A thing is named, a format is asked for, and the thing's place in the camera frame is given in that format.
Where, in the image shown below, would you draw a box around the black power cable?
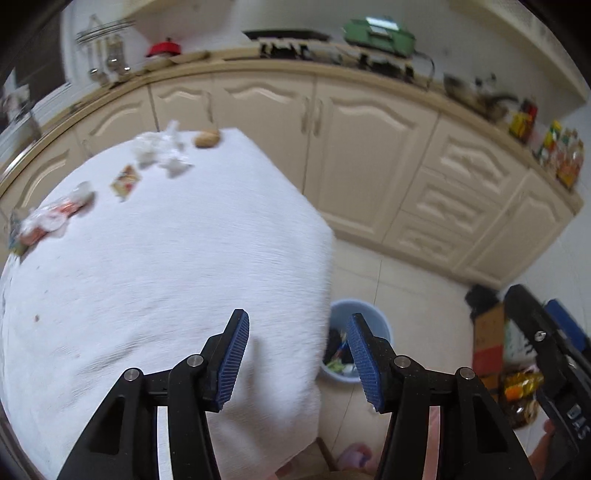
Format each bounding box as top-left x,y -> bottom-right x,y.
413,51 -> 437,88

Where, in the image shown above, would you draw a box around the pale rag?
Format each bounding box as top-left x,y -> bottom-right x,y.
0,83 -> 33,121

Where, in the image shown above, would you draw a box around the beige kitchen countertop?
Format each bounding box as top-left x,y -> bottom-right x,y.
0,46 -> 585,213

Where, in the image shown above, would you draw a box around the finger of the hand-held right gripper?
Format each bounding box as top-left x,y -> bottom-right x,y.
505,285 -> 591,402
544,299 -> 591,355

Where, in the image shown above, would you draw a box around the black induction cooker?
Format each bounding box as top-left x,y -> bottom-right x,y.
242,29 -> 331,42

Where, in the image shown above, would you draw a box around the person's right hand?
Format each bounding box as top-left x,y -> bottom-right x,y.
529,421 -> 578,480

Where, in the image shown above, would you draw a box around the black floor item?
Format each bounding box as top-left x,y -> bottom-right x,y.
464,284 -> 502,319

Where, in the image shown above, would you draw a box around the large amber oil bottle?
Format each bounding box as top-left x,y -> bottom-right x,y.
556,131 -> 585,190

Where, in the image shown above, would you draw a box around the cream base cabinets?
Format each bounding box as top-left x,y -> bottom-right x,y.
0,69 -> 583,291

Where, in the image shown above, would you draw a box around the gold foil bag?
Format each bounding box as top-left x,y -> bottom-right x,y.
501,369 -> 546,402

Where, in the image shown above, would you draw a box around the pink slipper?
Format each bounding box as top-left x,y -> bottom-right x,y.
335,442 -> 375,472

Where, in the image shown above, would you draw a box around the yellow-capped sauce bottle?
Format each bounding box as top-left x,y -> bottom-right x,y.
538,121 -> 563,167

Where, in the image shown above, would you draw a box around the clear packet with orange contents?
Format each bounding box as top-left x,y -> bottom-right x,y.
9,181 -> 96,257

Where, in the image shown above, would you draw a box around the steel faucet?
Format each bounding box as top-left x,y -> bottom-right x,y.
23,108 -> 42,139

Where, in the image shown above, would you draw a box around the white printed bag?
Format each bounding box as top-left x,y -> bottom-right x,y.
503,318 -> 539,365

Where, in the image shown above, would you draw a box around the black gas hob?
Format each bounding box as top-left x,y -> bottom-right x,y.
259,39 -> 435,88

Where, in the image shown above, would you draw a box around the red pot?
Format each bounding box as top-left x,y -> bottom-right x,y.
147,38 -> 182,58

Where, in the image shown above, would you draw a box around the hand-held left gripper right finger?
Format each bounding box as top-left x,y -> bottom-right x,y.
345,312 -> 529,480

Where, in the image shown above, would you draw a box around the green electric cooker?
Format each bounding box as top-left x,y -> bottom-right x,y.
342,16 -> 416,57

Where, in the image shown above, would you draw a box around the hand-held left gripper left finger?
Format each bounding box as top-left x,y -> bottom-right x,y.
58,308 -> 251,480

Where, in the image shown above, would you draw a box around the large white tissue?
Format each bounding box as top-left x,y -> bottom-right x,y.
131,120 -> 185,169

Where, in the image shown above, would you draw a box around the small white tissue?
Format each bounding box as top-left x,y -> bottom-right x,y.
161,154 -> 192,178

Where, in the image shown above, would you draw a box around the kitchen window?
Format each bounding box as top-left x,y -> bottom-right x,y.
0,4 -> 65,121

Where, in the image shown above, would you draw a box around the blue plastic bin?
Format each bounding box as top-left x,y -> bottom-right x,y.
318,299 -> 393,385

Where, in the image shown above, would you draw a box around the steel wok with lid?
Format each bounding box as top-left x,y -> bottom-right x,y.
443,74 -> 520,123

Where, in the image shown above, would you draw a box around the metal utensil rack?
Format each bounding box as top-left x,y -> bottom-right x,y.
76,16 -> 137,44

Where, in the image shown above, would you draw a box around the small red yellow packet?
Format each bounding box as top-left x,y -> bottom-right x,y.
110,165 -> 141,201

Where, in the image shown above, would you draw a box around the cardboard box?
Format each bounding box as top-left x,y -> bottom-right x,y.
471,302 -> 509,379

